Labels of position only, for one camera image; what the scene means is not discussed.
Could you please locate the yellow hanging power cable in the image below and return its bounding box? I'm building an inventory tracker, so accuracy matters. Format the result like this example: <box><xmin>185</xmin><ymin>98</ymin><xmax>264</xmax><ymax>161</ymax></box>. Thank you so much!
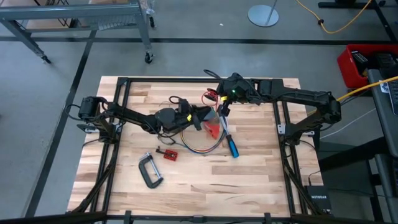
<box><xmin>337</xmin><ymin>76</ymin><xmax>398</xmax><ymax>102</ymax></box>

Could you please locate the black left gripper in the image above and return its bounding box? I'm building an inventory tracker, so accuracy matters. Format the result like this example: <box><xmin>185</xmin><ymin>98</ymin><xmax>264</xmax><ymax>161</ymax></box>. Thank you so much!
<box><xmin>175</xmin><ymin>106</ymin><xmax>214</xmax><ymax>131</ymax></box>

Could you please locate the large red storage bin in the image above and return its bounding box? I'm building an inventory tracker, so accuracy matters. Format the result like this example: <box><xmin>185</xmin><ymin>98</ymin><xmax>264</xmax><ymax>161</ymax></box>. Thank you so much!
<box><xmin>337</xmin><ymin>43</ymin><xmax>398</xmax><ymax>90</ymax></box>

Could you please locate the red plastic printed holder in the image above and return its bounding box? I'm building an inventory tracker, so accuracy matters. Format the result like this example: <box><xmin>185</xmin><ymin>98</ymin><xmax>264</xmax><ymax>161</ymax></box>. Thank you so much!
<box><xmin>203</xmin><ymin>119</ymin><xmax>223</xmax><ymax>140</ymax></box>

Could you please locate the grey metal cart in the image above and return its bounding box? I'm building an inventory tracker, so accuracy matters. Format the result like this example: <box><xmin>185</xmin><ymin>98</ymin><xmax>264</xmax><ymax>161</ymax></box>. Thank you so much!
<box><xmin>0</xmin><ymin>0</ymin><xmax>155</xmax><ymax>65</ymax></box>

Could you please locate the multicolour cable loop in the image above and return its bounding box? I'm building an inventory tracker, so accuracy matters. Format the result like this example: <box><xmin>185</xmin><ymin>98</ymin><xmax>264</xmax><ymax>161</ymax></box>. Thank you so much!
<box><xmin>180</xmin><ymin>123</ymin><xmax>226</xmax><ymax>153</ymax></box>

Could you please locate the round silver stand base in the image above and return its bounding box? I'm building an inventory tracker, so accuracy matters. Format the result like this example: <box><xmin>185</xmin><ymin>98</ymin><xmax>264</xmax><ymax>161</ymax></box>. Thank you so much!
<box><xmin>247</xmin><ymin>0</ymin><xmax>280</xmax><ymax>28</ymax></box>

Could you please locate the black Netgear network switch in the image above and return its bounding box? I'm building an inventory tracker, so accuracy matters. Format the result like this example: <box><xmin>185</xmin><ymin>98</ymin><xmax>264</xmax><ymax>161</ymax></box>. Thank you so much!
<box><xmin>303</xmin><ymin>185</ymin><xmax>333</xmax><ymax>215</ymax></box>

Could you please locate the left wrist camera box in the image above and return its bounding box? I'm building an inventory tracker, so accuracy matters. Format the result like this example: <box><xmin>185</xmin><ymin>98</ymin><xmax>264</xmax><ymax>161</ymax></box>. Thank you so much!
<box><xmin>178</xmin><ymin>98</ymin><xmax>190</xmax><ymax>114</ymax></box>

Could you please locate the black cord spool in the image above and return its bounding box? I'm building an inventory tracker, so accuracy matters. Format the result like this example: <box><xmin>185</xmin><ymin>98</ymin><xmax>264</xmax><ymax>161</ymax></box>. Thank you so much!
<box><xmin>205</xmin><ymin>88</ymin><xmax>219</xmax><ymax>102</ymax></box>

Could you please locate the white floor cable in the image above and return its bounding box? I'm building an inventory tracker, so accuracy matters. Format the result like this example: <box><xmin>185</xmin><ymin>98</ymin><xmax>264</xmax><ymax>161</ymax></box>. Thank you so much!
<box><xmin>320</xmin><ymin>107</ymin><xmax>377</xmax><ymax>139</ymax></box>

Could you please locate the black power adapter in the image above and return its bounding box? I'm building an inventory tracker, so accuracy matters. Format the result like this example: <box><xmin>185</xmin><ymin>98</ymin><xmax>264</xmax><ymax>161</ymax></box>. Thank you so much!
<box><xmin>351</xmin><ymin>50</ymin><xmax>370</xmax><ymax>75</ymax></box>

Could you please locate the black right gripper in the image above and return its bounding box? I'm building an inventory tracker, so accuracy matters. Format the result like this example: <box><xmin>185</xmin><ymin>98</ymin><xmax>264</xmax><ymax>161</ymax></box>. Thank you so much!
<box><xmin>214</xmin><ymin>73</ymin><xmax>261</xmax><ymax>118</ymax></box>

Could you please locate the black C-clamp silver screw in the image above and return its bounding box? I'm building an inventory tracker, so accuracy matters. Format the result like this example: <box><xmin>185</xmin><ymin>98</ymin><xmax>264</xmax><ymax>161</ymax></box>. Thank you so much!
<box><xmin>138</xmin><ymin>151</ymin><xmax>165</xmax><ymax>189</ymax></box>

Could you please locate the yellow extension cord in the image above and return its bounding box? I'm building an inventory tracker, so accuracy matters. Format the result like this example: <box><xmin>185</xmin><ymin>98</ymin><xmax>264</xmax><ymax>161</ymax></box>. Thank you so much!
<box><xmin>295</xmin><ymin>0</ymin><xmax>373</xmax><ymax>34</ymax></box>

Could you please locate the red finned heat sink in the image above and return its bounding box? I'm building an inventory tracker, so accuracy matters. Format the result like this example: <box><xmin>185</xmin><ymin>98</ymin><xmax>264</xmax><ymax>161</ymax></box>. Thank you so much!
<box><xmin>163</xmin><ymin>149</ymin><xmax>178</xmax><ymax>162</ymax></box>

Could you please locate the thin dark green wire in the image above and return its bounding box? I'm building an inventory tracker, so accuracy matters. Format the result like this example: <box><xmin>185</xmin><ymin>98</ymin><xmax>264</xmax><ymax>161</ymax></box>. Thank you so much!
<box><xmin>157</xmin><ymin>132</ymin><xmax>183</xmax><ymax>147</ymax></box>

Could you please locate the blue and black tool handle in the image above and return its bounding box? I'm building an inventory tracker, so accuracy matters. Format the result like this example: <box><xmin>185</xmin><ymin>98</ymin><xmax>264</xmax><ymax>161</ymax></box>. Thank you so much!
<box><xmin>219</xmin><ymin>115</ymin><xmax>240</xmax><ymax>159</ymax></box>

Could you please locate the black aluminium table frame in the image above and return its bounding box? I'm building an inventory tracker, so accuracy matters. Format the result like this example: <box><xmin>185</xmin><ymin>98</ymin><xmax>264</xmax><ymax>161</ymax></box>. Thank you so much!
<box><xmin>67</xmin><ymin>76</ymin><xmax>327</xmax><ymax>224</ymax></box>

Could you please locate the black electronic device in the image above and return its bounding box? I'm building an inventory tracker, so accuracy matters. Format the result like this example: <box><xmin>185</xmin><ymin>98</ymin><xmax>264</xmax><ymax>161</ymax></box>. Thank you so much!
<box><xmin>374</xmin><ymin>52</ymin><xmax>398</xmax><ymax>78</ymax></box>

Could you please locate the black stand base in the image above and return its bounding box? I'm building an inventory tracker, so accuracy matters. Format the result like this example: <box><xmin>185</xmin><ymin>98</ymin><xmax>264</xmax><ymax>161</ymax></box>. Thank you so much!
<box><xmin>317</xmin><ymin>0</ymin><xmax>398</xmax><ymax>43</ymax></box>

